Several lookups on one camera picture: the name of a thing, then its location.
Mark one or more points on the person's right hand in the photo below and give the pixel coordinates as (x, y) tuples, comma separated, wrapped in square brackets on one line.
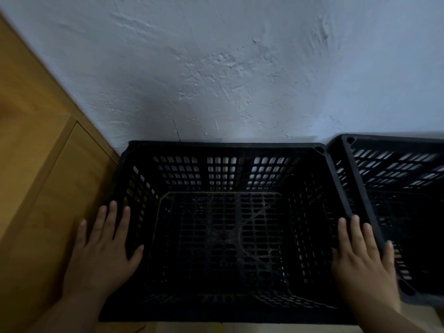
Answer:
[(364, 277)]

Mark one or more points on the person's left hand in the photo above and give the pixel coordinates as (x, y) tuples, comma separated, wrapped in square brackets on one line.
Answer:
[(100, 267)]

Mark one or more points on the black plastic crate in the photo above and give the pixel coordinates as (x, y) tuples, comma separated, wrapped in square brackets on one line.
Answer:
[(399, 139), (222, 146)]

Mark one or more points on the light wooden cabinet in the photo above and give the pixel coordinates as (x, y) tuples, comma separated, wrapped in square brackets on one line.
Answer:
[(34, 169)]

